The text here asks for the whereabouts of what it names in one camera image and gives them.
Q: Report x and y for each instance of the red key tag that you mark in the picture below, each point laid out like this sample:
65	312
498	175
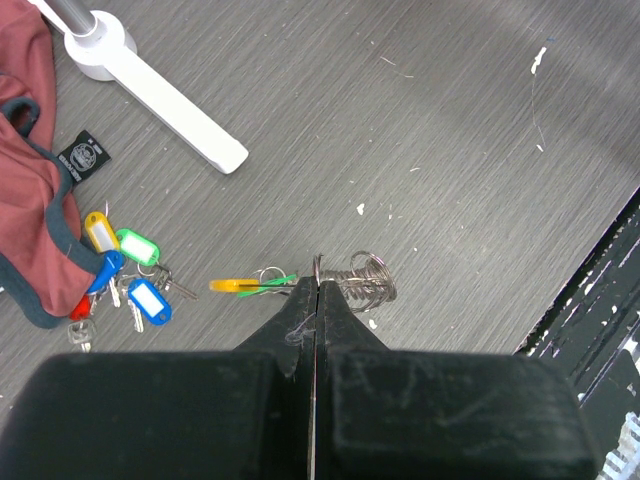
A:
82	310

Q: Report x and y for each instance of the grey slotted cable duct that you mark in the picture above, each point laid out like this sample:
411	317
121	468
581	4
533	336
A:
622	463

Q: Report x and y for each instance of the yellow key tag on table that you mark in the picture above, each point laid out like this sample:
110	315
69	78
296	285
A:
100	232

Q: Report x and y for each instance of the rust red t-shirt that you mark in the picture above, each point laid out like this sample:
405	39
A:
47	264

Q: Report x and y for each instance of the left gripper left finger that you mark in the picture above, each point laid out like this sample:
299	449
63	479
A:
238	414

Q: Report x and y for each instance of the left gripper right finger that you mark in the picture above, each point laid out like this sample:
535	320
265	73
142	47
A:
398	414

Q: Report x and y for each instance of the white metal clothes rack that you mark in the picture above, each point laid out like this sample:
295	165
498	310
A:
103	50

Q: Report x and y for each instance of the black mounting base plate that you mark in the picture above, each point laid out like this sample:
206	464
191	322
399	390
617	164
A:
590	333

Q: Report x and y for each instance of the blue key tag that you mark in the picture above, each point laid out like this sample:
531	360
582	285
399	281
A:
113	262
152	304

